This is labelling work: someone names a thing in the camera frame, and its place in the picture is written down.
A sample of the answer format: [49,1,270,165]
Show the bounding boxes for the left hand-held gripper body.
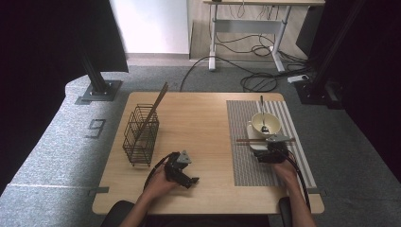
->
[164,149,192,184]

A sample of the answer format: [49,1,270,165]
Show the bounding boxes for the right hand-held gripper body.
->
[266,133,292,165]

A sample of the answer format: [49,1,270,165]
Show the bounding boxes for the dark brown chopstick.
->
[235,137,297,143]

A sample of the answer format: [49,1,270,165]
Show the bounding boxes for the white square plate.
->
[245,123,272,151]

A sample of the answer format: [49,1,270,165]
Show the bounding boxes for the person's right hand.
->
[272,159,301,188]

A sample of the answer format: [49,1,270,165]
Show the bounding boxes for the person's left hand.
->
[144,164,179,202]

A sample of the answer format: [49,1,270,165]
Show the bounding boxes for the brown striped woven placemat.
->
[226,99,317,187]

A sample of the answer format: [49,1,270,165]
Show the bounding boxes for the cream ceramic bowl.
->
[251,112,282,139]

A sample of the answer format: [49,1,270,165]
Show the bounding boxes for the metal spoon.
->
[259,95,270,134]

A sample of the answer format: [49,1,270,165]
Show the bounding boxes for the black chair armrest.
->
[278,197,292,227]
[100,200,136,227]

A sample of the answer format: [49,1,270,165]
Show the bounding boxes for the brown wooden chopstick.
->
[134,82,169,142]
[135,82,170,141]

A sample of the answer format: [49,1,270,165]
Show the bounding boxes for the black metal stand with base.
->
[79,51,123,102]
[294,0,367,110]

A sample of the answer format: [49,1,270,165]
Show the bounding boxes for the white power strip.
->
[287,74,310,84]

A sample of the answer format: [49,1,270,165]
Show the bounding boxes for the dark curtain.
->
[0,0,130,197]
[296,0,401,174]

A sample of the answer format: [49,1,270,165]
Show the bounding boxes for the white standing desk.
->
[202,0,325,73]

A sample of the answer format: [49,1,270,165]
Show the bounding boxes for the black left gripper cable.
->
[143,151,174,192]

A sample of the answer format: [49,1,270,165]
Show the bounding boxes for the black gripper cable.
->
[143,151,174,192]
[285,153,312,212]

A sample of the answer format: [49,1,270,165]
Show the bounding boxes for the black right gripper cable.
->
[285,153,312,212]

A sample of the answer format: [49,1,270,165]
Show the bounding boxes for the black wire basket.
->
[122,103,161,167]

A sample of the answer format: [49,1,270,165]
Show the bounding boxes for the coiled black floor cables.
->
[239,72,279,94]

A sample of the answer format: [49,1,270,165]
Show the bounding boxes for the long black floor cable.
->
[179,56,250,93]

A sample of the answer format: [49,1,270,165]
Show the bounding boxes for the tangled cables under desk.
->
[216,32,308,64]

